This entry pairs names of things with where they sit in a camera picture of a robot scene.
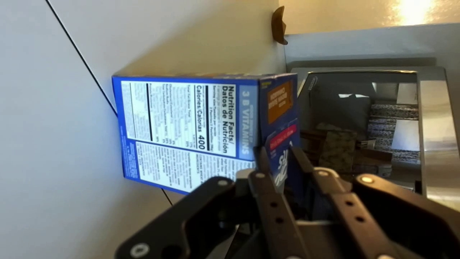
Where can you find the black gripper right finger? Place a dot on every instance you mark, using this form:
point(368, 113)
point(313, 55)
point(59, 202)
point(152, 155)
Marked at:
point(354, 217)

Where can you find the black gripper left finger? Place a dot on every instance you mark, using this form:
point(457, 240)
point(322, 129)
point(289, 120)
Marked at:
point(277, 217)

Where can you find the blue Pop-Tarts box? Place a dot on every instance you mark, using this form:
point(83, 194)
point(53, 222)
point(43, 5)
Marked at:
point(191, 130)

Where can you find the brown wooden crescent piece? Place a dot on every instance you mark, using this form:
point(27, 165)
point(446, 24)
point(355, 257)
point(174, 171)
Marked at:
point(279, 27)

